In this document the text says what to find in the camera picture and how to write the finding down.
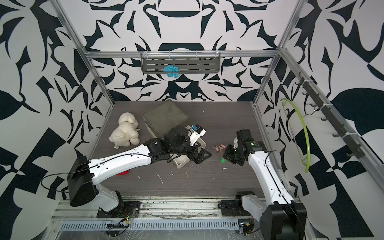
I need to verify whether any white drawer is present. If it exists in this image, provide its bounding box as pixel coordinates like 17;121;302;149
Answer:
173;133;212;169

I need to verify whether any grey-yellow mini drawer cabinet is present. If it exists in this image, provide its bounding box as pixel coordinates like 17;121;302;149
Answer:
142;100;189;138

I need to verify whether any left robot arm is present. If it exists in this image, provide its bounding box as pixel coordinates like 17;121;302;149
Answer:
67;125;212;217

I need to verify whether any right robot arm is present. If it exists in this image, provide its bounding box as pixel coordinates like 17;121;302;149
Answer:
223;129;307;240

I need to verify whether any white plush toy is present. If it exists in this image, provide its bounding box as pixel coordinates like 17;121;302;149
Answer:
109;113;140;147

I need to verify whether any red strawberry toy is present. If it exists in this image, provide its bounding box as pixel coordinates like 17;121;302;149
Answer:
117;170;129;176

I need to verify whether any teal yarn ball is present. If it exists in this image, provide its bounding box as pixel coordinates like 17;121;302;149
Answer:
163;65;180;78

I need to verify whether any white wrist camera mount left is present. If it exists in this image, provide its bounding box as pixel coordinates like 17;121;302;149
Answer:
188;125;206;147

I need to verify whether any green cable loop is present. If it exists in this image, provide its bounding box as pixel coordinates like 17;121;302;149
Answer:
280;98;312;174

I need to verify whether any grey wall shelf rack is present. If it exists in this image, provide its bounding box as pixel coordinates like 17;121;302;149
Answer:
140;52;221;74

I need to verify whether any grey hook rail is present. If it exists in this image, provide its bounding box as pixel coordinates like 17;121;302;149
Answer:
298;72;367;159

